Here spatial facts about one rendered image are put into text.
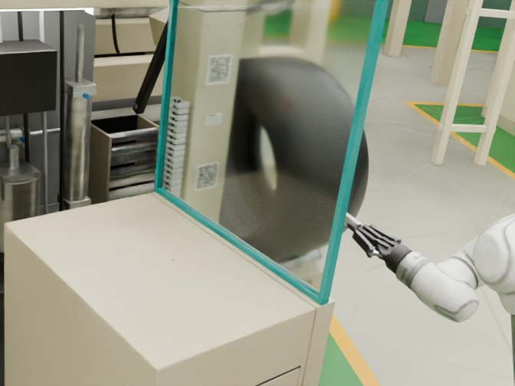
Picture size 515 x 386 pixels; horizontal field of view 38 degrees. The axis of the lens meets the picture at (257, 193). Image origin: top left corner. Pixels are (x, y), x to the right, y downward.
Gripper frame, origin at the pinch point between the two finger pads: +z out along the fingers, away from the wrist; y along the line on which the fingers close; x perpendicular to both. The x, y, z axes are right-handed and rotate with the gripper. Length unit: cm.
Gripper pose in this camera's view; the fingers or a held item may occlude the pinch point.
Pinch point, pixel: (351, 222)
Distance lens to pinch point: 210.2
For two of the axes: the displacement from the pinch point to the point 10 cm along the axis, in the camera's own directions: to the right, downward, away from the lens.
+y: -7.5, 1.7, -6.4
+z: -6.2, -5.0, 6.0
